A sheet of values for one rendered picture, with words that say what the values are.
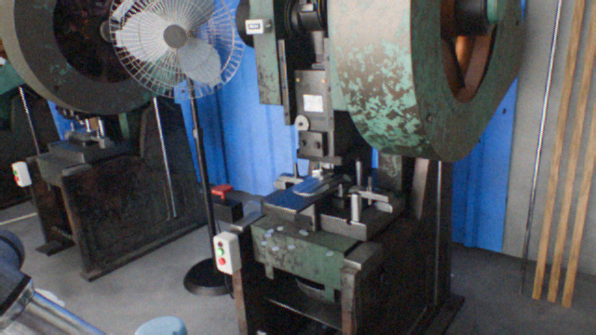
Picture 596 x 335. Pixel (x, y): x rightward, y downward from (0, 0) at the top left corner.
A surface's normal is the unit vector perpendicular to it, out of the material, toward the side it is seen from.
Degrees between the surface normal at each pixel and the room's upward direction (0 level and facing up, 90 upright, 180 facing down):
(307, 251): 90
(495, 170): 90
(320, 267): 90
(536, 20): 90
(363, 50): 100
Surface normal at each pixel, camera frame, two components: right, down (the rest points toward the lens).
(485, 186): -0.61, 0.30
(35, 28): 0.77, 0.16
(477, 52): -0.28, -0.12
